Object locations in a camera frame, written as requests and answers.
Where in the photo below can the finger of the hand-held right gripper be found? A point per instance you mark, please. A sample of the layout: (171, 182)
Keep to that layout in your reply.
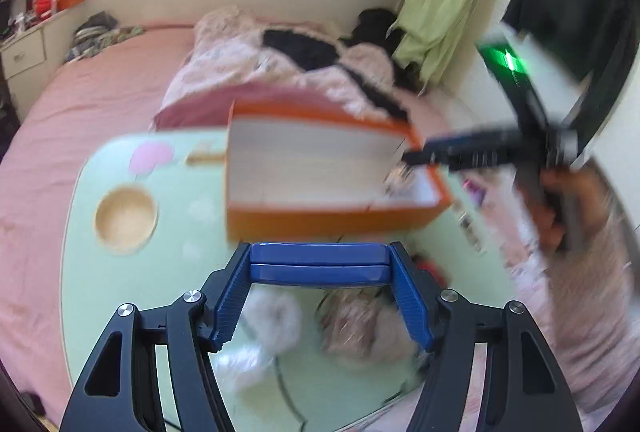
(450, 159)
(470, 137)

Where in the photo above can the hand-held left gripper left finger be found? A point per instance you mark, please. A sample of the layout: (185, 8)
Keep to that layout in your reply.
(227, 307)

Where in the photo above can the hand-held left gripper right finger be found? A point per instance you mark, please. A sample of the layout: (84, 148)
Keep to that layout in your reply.
(412, 307)

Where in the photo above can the blue case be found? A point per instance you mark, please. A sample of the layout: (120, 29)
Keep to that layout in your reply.
(320, 264)

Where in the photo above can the orange cardboard box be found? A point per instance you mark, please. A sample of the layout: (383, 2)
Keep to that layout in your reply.
(305, 161)

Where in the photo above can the person's right forearm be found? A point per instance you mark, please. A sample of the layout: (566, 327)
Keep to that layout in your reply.
(590, 312)

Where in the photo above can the person's right hand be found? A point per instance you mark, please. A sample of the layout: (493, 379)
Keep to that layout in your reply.
(580, 187)

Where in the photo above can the small red item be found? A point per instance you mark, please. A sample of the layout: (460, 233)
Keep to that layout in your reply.
(427, 266)

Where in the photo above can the white fluffy plush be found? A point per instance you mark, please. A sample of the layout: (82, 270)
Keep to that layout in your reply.
(272, 322)

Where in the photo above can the pinkish fluffy plush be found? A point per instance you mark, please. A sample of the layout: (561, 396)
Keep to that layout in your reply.
(365, 327)

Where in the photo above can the small printed cards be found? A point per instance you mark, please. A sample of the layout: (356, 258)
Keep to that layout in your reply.
(472, 217)

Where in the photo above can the light green desk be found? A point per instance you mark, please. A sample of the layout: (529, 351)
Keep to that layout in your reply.
(150, 312)

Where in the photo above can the round wooden bowl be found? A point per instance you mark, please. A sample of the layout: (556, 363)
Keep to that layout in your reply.
(126, 219)

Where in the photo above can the small wooden stick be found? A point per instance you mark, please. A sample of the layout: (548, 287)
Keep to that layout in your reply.
(206, 158)

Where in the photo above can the pink heart-shaped pad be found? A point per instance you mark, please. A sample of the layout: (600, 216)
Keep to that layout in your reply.
(150, 157)

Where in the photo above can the black clothing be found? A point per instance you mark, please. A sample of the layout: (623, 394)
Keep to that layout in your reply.
(300, 46)

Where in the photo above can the pink bed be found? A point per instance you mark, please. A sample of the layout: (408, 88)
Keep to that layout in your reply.
(75, 136)

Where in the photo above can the floral pink blanket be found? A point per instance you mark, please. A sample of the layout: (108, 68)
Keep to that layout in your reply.
(225, 56)

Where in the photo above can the pile of patterned clothes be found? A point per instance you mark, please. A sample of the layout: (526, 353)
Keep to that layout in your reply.
(97, 36)

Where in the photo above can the white nightstand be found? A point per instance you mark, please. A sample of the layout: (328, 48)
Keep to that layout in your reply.
(22, 54)

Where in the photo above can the orange storage box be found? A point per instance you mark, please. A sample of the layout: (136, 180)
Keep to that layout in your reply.
(70, 0)

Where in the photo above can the red container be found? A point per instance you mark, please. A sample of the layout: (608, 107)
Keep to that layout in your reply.
(44, 4)

